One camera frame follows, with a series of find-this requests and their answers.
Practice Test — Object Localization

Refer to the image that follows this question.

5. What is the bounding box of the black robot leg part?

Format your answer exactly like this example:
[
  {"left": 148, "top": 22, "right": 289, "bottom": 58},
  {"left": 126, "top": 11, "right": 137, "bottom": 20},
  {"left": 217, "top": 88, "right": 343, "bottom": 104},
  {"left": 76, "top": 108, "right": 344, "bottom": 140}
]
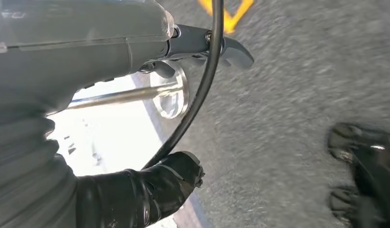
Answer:
[{"left": 326, "top": 122, "right": 390, "bottom": 228}]

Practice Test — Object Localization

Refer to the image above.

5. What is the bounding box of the yellow floor tape square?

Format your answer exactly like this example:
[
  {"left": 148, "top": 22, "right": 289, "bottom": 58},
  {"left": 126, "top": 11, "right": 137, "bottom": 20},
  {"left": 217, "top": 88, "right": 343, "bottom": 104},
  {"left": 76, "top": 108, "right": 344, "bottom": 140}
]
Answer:
[{"left": 197, "top": 0, "right": 255, "bottom": 35}]

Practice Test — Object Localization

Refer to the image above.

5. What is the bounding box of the chrome round pedestal base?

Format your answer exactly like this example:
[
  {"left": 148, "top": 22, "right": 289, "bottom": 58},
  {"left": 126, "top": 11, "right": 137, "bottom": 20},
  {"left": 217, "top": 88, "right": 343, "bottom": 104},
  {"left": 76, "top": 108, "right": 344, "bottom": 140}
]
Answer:
[{"left": 67, "top": 61, "right": 190, "bottom": 120}]

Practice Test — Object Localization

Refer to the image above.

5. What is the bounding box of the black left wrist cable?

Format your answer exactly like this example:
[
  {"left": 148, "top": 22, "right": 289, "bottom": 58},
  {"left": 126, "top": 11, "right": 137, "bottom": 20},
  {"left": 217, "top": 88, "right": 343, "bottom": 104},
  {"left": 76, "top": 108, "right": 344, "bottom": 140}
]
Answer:
[{"left": 141, "top": 0, "right": 225, "bottom": 171}]

